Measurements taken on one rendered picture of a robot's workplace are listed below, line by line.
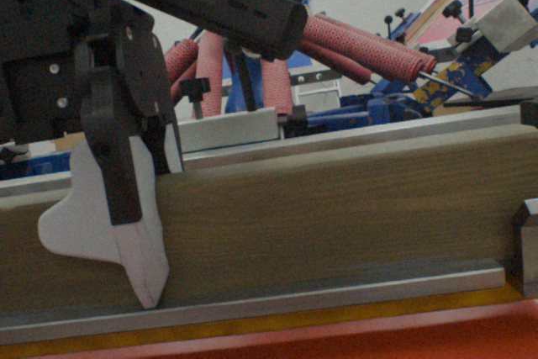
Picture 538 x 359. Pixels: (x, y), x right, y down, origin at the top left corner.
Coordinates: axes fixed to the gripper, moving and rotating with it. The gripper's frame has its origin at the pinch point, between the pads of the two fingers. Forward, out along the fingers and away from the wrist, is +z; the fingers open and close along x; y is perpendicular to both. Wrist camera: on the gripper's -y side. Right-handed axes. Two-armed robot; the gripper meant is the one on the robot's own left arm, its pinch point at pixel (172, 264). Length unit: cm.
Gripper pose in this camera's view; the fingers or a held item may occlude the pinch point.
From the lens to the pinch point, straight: 25.6
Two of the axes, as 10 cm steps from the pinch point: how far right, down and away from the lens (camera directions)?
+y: -9.9, 1.4, 0.7
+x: -0.5, 1.7, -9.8
